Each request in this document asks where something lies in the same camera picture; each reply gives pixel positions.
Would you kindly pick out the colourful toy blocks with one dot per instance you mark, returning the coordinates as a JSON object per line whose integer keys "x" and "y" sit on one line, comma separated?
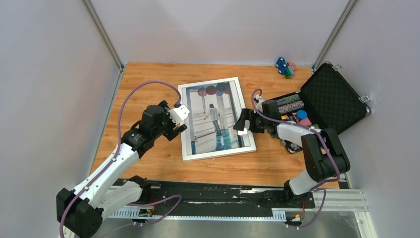
{"x": 285, "y": 68}

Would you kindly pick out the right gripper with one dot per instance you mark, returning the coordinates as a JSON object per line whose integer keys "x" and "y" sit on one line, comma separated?
{"x": 247, "y": 114}

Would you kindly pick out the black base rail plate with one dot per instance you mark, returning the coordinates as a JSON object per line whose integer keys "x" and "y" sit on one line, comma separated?
{"x": 224, "y": 200}

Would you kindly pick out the large printed photo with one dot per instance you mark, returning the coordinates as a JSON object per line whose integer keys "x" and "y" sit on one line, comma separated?
{"x": 213, "y": 118}

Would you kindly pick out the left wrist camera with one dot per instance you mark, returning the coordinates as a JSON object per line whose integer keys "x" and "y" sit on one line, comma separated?
{"x": 179, "y": 114}

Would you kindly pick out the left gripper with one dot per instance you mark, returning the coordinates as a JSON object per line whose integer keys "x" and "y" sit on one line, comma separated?
{"x": 177, "y": 130}

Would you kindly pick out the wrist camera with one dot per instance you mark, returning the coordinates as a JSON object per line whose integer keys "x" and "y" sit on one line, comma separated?
{"x": 258, "y": 100}
{"x": 179, "y": 114}

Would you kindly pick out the light wooden picture frame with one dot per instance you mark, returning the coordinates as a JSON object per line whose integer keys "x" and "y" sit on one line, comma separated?
{"x": 214, "y": 107}

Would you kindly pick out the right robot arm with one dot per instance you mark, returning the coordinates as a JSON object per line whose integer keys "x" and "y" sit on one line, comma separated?
{"x": 324, "y": 155}

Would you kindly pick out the poker chip tray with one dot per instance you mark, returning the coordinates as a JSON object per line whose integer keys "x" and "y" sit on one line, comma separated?
{"x": 292, "y": 108}

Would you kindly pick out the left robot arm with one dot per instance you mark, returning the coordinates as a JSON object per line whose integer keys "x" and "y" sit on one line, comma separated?
{"x": 84, "y": 208}

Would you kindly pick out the black foam-lined case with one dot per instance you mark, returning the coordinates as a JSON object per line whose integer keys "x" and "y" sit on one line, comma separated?
{"x": 331, "y": 101}

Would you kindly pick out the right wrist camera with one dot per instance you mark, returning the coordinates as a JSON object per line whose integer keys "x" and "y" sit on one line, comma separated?
{"x": 258, "y": 100}

